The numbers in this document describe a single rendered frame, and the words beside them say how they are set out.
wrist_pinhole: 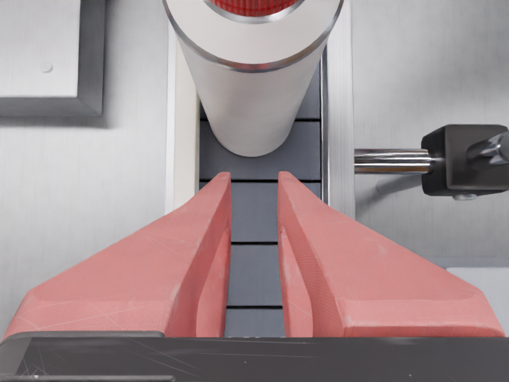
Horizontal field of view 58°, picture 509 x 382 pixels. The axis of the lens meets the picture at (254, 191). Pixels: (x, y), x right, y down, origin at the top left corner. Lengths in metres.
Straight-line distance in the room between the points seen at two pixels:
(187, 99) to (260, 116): 0.08
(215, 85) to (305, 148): 0.14
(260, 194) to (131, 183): 0.11
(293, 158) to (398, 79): 0.12
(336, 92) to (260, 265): 0.12
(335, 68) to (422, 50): 0.17
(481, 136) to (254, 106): 0.10
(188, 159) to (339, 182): 0.09
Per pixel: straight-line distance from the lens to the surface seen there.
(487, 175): 0.22
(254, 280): 0.28
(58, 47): 0.33
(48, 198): 0.36
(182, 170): 0.25
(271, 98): 0.16
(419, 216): 0.35
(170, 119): 0.30
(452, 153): 0.21
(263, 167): 0.28
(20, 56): 0.33
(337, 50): 0.22
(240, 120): 0.19
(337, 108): 0.21
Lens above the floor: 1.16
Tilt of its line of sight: 85 degrees down
